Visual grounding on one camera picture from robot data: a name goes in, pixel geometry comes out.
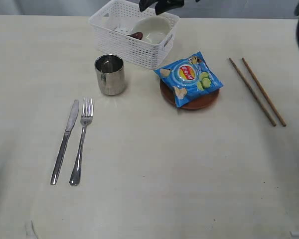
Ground reddish brown wooden spoon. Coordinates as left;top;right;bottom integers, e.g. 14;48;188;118
128;32;143;40

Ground white perforated plastic basket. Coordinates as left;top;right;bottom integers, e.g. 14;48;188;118
89;0;179;70

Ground stainless steel cup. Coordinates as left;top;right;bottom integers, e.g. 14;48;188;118
94;54;127;96

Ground blue snack bag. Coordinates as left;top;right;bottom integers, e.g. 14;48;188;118
154;51;223;108

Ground brown round plate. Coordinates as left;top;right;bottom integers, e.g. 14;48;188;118
159;79;220;111

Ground stainless steel fork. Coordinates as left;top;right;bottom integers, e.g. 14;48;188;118
69;98;94;186

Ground stainless steel knife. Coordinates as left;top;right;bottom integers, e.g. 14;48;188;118
50;100;79;185

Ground brown wooden chopsticks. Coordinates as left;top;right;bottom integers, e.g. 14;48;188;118
229;57;277;126

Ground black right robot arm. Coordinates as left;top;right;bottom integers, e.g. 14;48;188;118
139;0;299;48

